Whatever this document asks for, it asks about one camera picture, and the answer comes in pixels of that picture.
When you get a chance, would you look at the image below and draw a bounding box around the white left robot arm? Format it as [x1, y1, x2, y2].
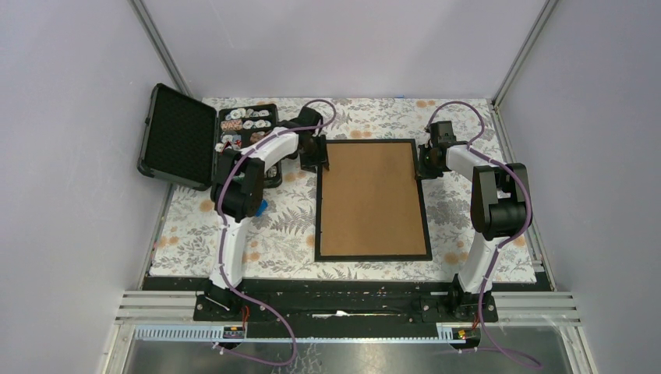
[203, 104, 330, 320]

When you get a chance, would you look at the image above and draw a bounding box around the floral table cloth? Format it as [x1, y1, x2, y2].
[150, 97, 538, 284]

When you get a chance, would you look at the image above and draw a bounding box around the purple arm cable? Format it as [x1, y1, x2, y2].
[211, 99, 338, 369]
[426, 101, 543, 370]

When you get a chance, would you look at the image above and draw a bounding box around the right aluminium corner post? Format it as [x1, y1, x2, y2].
[492, 0, 560, 110]

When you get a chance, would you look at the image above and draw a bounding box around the black poker chip case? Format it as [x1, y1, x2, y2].
[137, 83, 299, 191]

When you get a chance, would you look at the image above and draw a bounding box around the orange blue toy block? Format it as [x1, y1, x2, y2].
[256, 199, 269, 217]

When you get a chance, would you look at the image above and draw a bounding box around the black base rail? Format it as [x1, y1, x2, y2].
[193, 279, 499, 339]

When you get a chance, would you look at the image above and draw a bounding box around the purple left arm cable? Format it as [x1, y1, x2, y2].
[211, 99, 338, 369]

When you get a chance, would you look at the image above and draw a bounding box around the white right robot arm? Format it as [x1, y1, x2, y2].
[416, 121, 532, 321]

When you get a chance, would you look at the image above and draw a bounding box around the left aluminium corner post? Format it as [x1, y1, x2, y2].
[128, 0, 193, 97]

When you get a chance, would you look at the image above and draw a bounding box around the aluminium corner post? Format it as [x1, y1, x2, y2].
[492, 0, 560, 110]
[128, 0, 193, 97]

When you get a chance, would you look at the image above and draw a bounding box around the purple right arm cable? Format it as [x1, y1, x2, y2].
[426, 101, 543, 370]

